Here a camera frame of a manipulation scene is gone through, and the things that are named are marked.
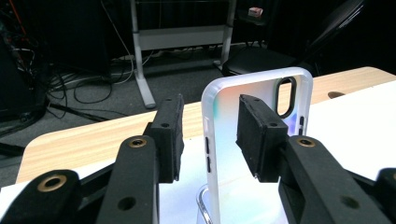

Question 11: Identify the tangle of floor cables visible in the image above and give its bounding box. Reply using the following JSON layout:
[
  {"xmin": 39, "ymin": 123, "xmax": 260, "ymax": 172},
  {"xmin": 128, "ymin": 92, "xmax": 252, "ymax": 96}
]
[{"xmin": 0, "ymin": 0, "xmax": 163, "ymax": 138}]

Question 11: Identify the black folding chair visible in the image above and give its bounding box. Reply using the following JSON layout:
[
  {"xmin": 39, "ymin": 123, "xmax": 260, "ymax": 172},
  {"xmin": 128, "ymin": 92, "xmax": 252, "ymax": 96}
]
[{"xmin": 221, "ymin": 0, "xmax": 367, "ymax": 77}]

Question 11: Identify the white table sheet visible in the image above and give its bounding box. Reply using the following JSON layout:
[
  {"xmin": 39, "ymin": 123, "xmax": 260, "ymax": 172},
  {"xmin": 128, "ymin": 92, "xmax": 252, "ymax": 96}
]
[{"xmin": 0, "ymin": 79, "xmax": 396, "ymax": 224}]

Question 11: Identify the small pink box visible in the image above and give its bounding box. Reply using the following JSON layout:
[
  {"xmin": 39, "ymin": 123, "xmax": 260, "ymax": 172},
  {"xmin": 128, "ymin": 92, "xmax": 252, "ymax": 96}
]
[{"xmin": 247, "ymin": 7, "xmax": 264, "ymax": 18}]

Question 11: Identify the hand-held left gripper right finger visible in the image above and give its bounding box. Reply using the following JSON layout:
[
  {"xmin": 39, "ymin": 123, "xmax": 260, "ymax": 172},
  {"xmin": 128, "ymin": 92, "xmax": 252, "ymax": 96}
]
[{"xmin": 234, "ymin": 93, "xmax": 394, "ymax": 224}]

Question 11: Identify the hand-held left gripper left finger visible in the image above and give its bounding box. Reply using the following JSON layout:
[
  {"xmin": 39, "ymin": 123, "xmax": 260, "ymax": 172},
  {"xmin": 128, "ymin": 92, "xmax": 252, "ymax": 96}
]
[{"xmin": 95, "ymin": 92, "xmax": 186, "ymax": 224}]

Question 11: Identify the translucent white phone case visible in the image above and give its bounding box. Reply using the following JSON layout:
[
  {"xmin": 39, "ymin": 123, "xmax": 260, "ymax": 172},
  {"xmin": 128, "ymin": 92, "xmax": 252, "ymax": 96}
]
[{"xmin": 200, "ymin": 66, "xmax": 314, "ymax": 224}]

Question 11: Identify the wooden table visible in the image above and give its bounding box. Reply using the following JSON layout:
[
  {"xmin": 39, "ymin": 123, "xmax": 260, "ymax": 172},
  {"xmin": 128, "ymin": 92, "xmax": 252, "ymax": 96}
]
[{"xmin": 15, "ymin": 65, "xmax": 396, "ymax": 185}]

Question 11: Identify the grey metal stand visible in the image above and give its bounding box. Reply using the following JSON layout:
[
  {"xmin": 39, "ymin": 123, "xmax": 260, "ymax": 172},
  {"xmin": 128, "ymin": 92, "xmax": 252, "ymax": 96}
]
[{"xmin": 129, "ymin": 0, "xmax": 238, "ymax": 110}]

